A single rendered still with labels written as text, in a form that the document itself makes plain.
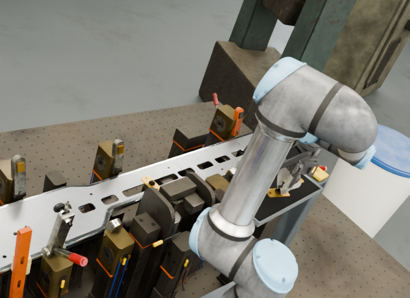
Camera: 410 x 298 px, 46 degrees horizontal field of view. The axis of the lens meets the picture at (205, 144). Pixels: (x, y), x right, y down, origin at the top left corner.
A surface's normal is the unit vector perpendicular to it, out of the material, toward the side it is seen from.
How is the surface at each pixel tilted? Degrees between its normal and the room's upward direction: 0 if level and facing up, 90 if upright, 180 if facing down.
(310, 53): 89
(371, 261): 0
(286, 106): 86
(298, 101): 79
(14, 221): 0
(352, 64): 92
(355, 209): 93
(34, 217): 0
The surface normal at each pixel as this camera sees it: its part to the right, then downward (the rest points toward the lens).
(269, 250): 0.40, -0.71
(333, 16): 0.38, 0.60
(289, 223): -0.69, 0.22
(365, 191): -0.49, 0.42
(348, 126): 0.10, 0.38
